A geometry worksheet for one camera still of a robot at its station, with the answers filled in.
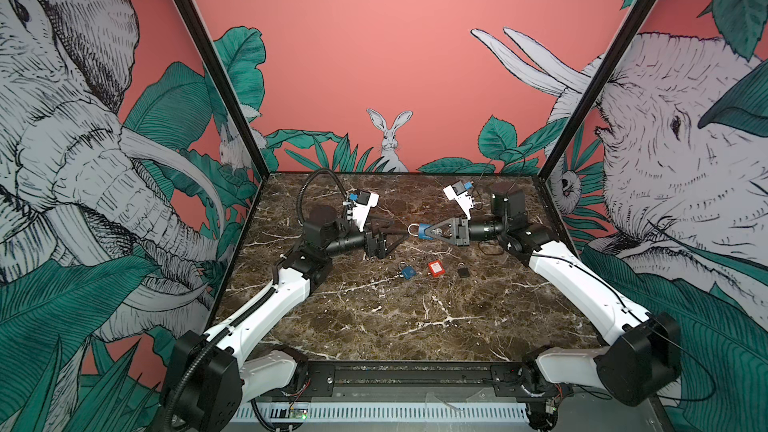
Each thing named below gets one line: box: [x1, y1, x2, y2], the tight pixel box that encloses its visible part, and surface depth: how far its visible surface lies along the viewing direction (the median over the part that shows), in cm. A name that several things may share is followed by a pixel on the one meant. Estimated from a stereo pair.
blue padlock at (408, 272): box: [398, 261, 416, 280], surface depth 95 cm
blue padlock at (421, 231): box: [408, 223, 434, 241], surface depth 70 cm
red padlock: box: [428, 260, 446, 277], surface depth 95 cm
